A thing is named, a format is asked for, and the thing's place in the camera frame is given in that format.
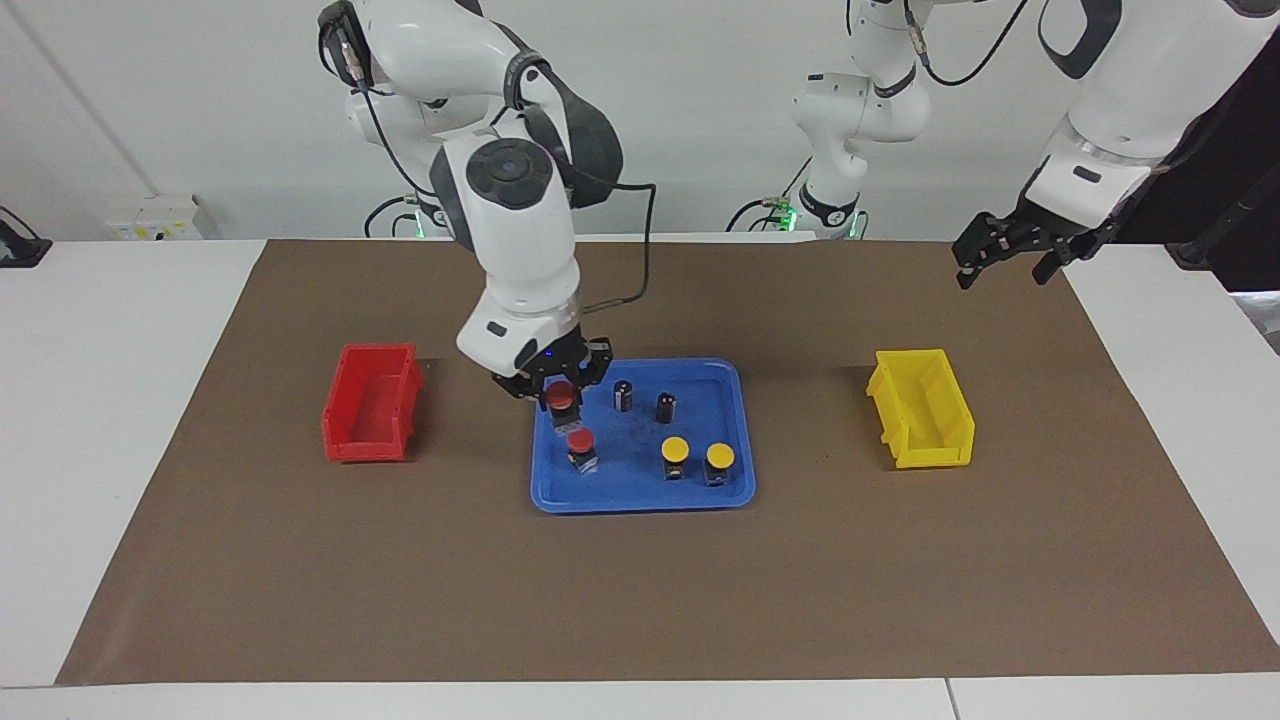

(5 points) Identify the blue plastic tray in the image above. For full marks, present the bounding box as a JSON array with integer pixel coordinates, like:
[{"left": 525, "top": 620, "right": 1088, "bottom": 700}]
[{"left": 530, "top": 358, "right": 757, "bottom": 515}]

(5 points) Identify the black stand leg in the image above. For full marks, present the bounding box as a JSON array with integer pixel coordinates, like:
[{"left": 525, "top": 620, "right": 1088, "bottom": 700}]
[{"left": 1165, "top": 185, "right": 1280, "bottom": 273}]

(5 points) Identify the yellow plastic storage bin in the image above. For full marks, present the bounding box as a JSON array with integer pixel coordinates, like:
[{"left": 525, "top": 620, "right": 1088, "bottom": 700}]
[{"left": 865, "top": 348, "right": 976, "bottom": 471}]

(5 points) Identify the red plastic storage bin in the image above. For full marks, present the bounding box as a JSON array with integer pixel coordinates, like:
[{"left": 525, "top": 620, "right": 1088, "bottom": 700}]
[{"left": 321, "top": 344, "right": 425, "bottom": 463}]

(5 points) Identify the brown paper table mat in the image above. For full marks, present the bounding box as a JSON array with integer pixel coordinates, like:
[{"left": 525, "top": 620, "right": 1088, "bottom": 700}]
[{"left": 55, "top": 238, "right": 1280, "bottom": 687}]

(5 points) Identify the grey crumpled sheet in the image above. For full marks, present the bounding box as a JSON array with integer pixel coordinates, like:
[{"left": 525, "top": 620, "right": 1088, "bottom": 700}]
[{"left": 1228, "top": 290, "right": 1280, "bottom": 357}]

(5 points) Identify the black background panel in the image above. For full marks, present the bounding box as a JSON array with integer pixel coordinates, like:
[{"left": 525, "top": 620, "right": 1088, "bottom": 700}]
[{"left": 1105, "top": 40, "right": 1280, "bottom": 293}]

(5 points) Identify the black clamp foot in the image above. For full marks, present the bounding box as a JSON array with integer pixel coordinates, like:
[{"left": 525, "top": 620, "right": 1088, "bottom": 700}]
[{"left": 0, "top": 205, "right": 53, "bottom": 269}]

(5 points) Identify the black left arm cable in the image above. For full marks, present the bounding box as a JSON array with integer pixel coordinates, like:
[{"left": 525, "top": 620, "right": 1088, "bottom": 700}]
[{"left": 900, "top": 0, "right": 1031, "bottom": 88}]

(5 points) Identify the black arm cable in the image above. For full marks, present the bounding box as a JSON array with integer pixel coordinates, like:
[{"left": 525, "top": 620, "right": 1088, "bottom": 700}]
[
  {"left": 900, "top": 0, "right": 1031, "bottom": 88},
  {"left": 340, "top": 30, "right": 658, "bottom": 309}
]

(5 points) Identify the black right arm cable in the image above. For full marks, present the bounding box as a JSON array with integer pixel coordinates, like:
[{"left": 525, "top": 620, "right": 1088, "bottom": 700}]
[{"left": 340, "top": 30, "right": 658, "bottom": 309}]

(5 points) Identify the black base cable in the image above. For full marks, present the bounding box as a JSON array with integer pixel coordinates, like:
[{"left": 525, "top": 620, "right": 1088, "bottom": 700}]
[
  {"left": 725, "top": 155, "right": 813, "bottom": 233},
  {"left": 363, "top": 195, "right": 436, "bottom": 239}
]

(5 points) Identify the white wall power box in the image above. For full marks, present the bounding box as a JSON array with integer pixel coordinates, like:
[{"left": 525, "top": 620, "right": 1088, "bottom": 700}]
[{"left": 108, "top": 195, "right": 204, "bottom": 242}]

